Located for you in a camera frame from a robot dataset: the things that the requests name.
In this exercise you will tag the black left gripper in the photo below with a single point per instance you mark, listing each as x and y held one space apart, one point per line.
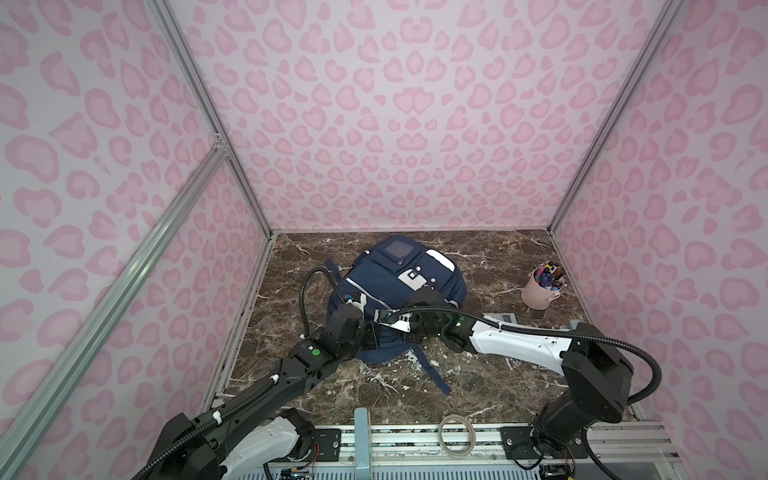
373 333

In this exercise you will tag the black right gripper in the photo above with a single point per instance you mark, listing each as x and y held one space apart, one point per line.
413 307

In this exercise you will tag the navy blue student backpack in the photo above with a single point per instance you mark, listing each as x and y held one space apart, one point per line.
387 274

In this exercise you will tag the light blue calculator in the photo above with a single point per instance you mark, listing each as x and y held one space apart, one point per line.
501 317

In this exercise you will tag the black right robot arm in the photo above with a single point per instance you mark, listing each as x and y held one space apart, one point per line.
603 375

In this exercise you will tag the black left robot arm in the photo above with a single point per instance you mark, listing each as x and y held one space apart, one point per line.
258 426

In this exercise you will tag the pink pen holder cup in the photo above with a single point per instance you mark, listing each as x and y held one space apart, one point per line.
545 284

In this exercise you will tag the clear tape roll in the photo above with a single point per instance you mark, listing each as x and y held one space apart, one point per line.
456 436

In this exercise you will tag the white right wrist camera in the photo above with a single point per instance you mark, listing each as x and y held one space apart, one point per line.
393 319

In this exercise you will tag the teal ruler stand post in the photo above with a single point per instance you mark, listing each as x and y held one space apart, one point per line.
362 444

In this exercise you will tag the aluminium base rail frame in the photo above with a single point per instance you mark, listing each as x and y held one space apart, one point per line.
630 450

